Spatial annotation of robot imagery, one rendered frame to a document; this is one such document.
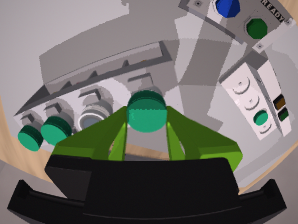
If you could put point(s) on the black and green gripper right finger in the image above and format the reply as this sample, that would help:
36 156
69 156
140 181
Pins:
199 141

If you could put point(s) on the grey flat mat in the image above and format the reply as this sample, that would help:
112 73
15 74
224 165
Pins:
41 40

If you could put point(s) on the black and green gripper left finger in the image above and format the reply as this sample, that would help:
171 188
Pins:
95 140

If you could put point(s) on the green screw cap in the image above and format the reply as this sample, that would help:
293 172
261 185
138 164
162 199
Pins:
30 138
146 111
55 129
260 117

